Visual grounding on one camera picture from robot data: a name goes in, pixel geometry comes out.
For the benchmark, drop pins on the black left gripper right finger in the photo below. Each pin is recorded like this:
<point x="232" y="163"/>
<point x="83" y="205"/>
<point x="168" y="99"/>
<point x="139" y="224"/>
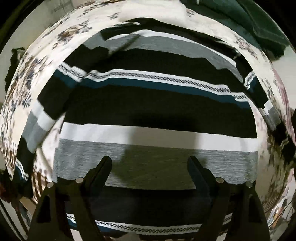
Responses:
<point x="248" y="221"/>

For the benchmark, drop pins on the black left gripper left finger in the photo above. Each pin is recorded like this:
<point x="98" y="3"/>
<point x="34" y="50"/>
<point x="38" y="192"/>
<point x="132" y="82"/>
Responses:
<point x="50" y="220"/>

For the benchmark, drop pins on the black grey striped sweater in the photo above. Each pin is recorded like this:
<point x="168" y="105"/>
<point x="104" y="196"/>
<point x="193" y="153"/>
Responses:
<point x="148" y="95"/>

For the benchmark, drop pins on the black clothes pile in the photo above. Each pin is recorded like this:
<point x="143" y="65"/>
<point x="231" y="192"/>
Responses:
<point x="17" y="54"/>

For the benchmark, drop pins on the floral bed quilt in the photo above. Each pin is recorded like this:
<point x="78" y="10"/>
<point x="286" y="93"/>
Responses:
<point x="59" y="41"/>

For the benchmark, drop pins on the dark green folded blanket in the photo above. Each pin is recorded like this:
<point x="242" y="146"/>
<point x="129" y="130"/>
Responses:
<point x="249" y="20"/>

